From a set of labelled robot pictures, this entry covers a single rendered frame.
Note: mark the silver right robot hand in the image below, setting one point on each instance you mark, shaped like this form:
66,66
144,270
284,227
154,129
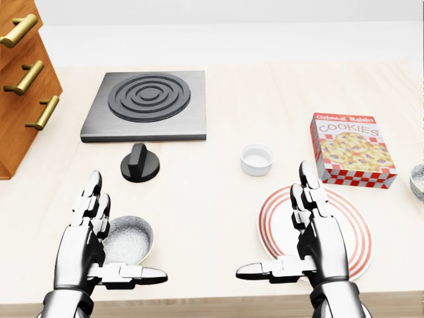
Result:
326,251

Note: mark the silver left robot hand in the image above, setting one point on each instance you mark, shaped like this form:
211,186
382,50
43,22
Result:
77,251

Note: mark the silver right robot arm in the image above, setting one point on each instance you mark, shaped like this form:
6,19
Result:
341,301

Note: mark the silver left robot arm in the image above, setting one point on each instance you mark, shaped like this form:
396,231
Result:
63,304

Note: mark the white plate with red rings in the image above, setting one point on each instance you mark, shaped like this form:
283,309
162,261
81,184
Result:
354,232

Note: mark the patterned grey bowl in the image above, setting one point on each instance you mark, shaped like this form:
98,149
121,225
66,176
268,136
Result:
132,238
418,182

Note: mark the flat dark stove plate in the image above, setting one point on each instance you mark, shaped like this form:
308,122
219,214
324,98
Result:
149,96

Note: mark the round black knob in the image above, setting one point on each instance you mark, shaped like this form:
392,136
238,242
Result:
139,165

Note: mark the red cookie box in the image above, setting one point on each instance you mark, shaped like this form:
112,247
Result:
354,149

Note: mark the small white ramekin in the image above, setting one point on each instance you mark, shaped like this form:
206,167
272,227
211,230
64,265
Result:
256,162

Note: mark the wooden cabinet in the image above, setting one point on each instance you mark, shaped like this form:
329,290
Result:
13,152

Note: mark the wooden drawer front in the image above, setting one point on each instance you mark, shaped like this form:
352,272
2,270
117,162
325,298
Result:
20,142
24,6
43,49

